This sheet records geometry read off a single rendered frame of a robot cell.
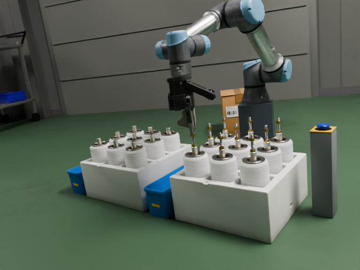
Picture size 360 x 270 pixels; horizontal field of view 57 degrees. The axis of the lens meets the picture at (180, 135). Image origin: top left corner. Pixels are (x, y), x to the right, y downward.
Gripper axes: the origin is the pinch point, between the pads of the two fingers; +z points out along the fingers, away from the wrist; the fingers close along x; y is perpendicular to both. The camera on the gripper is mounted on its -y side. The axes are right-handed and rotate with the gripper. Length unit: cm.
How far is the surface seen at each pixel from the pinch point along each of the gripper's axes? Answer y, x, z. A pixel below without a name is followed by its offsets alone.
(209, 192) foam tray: -5.5, 10.8, 19.8
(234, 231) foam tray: -13.5, 13.9, 32.9
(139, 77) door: 124, -256, -4
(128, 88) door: 140, -257, 8
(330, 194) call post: -46, 1, 25
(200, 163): -1.9, 4.1, 11.4
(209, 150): -3.5, -6.3, 10.0
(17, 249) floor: 65, 28, 34
